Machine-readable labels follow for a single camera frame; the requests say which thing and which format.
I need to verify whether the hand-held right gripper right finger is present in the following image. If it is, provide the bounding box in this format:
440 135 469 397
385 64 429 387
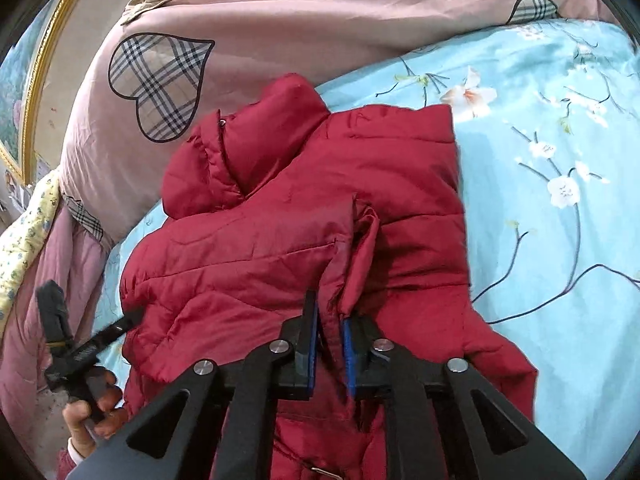
340 315 588 480

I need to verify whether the yellow floral pillow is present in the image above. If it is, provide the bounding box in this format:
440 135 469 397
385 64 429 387
0 170 65 333

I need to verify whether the person's left hand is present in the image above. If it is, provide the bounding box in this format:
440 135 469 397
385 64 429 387
62 366 127 457

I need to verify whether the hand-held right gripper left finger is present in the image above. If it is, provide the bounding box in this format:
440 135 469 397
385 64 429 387
65 290 321 480

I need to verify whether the red quilted jacket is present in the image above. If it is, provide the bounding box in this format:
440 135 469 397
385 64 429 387
120 72 538 480

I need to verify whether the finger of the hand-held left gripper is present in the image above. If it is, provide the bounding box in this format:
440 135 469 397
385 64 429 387
36 281 68 356
75 309 147 358

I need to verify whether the person's left forearm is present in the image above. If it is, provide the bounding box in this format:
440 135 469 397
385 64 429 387
56 437 98 480

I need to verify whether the pink quilt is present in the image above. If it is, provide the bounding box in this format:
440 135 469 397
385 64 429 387
0 204 117 461

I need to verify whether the gold framed painting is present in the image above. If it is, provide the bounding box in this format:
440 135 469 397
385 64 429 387
0 0 103 186

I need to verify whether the pink duvet with plaid hearts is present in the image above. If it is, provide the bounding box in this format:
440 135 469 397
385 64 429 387
59 0 618 248

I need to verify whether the blue floral bedsheet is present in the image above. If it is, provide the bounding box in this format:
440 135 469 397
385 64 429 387
94 14 640 480

